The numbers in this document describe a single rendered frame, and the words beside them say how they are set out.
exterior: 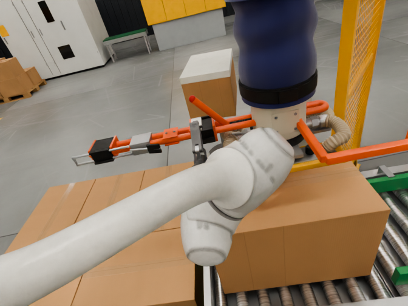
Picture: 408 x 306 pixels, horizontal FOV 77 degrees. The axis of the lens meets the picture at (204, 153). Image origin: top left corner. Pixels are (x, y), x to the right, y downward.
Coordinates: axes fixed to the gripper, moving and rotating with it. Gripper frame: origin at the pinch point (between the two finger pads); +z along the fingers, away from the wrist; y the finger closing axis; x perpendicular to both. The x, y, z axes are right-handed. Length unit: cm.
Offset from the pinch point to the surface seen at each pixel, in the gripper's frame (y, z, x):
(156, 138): 0.7, 7.0, -15.5
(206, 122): -1.4, 7.4, 2.5
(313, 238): 40, -15, 31
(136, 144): -1.0, 2.9, -21.6
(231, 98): 46, 127, 19
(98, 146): -2.1, 5.2, -35.2
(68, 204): 70, 61, -110
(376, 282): 70, -18, 55
